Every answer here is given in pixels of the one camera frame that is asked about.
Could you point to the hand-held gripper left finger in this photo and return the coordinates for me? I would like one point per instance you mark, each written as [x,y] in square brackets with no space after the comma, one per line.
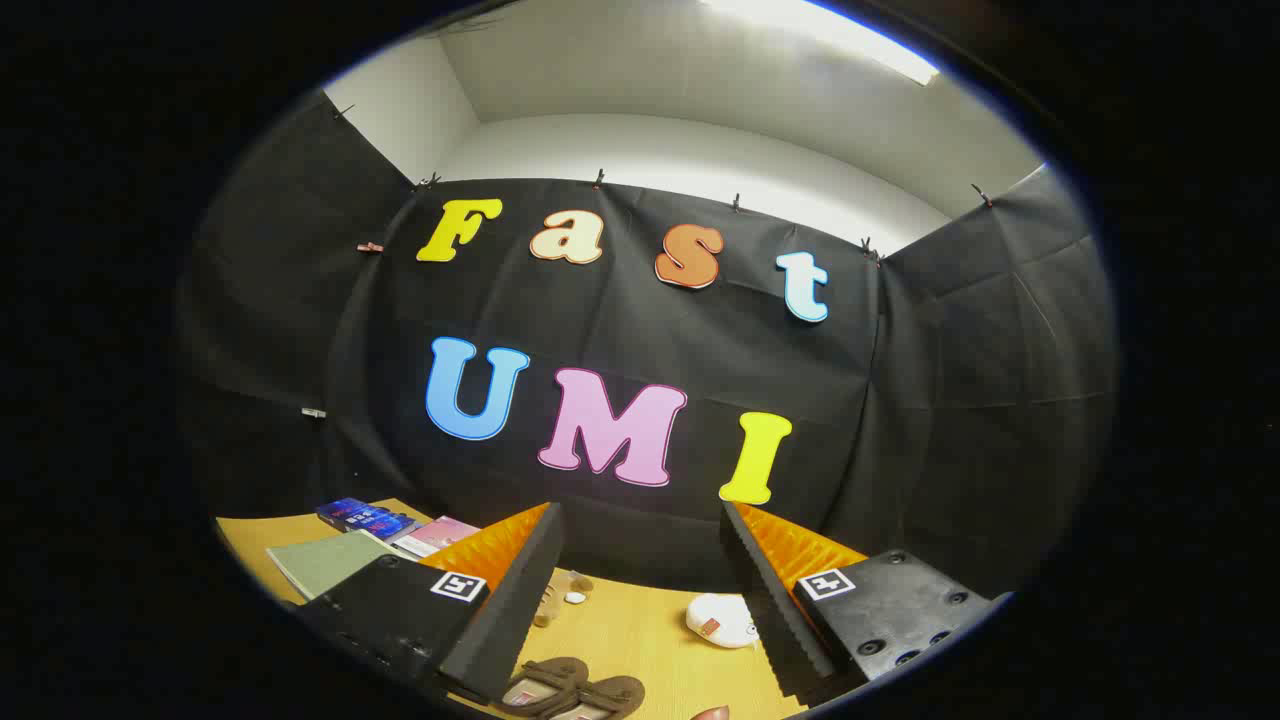
[510,610]

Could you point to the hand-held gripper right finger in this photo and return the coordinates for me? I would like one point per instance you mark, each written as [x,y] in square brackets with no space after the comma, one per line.
[775,610]

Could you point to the brown fuzzy shoe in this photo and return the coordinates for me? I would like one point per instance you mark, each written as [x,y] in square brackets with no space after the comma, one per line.
[540,685]
[610,697]

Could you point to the green fabric storage box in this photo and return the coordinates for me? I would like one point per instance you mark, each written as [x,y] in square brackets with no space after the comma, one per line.
[325,562]

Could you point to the tan plush toy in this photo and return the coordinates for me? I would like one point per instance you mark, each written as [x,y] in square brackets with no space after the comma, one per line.
[560,595]

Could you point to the white plush toy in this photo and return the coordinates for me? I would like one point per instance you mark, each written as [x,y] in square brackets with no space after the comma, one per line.
[720,618]

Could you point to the blue book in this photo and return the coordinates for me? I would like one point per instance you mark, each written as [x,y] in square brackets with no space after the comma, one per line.
[365,517]

